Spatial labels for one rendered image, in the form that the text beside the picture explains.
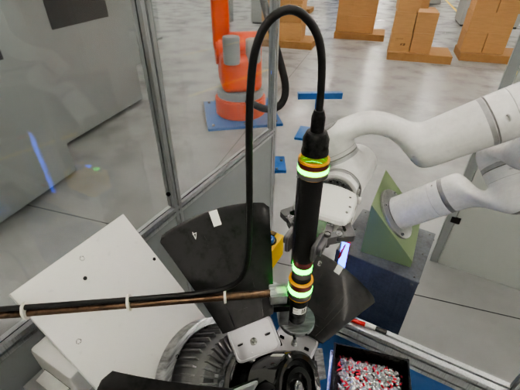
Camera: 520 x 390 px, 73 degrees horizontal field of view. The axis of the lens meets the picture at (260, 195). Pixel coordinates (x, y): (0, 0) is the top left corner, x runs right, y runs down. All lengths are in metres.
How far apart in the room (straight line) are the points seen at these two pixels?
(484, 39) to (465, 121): 8.03
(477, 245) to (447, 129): 2.08
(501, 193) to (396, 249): 0.37
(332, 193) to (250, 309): 0.27
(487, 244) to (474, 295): 0.35
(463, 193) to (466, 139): 0.54
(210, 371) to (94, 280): 0.30
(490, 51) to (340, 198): 8.26
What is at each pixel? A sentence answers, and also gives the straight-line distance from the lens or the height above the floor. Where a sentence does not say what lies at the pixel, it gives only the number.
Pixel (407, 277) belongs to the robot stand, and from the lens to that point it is 1.34.
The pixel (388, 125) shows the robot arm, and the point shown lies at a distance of 0.70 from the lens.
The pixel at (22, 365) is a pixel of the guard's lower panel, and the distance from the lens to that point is 1.29.
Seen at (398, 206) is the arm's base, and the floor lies 1.13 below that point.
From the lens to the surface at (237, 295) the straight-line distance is 0.64.
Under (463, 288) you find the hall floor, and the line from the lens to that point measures 2.79.
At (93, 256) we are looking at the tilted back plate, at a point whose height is 1.34.
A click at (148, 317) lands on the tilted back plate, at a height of 1.20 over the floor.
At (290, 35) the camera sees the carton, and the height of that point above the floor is 0.24.
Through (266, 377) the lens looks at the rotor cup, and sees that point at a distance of 0.69.
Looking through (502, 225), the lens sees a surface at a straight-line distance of 2.65.
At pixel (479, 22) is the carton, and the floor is 0.70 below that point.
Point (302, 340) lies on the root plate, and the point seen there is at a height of 1.18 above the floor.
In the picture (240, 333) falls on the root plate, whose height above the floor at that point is 1.26.
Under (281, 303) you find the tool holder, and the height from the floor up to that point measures 1.34.
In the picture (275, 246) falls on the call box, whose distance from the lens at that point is 1.15.
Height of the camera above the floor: 1.86
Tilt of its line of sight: 35 degrees down
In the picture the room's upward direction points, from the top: straight up
